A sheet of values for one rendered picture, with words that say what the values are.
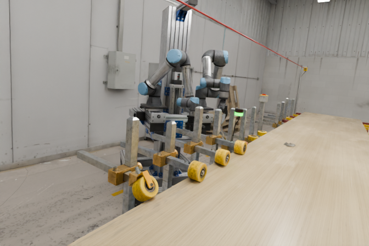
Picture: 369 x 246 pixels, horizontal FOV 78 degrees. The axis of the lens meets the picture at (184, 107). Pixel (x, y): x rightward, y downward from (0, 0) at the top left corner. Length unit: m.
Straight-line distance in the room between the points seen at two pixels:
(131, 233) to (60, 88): 3.10
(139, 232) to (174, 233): 0.10
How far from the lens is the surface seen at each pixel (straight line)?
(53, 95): 3.64
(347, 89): 9.45
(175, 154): 1.15
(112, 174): 0.92
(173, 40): 2.43
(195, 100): 1.83
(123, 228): 0.75
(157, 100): 2.18
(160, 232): 0.74
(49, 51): 3.60
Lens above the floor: 1.34
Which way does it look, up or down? 8 degrees down
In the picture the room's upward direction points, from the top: 5 degrees clockwise
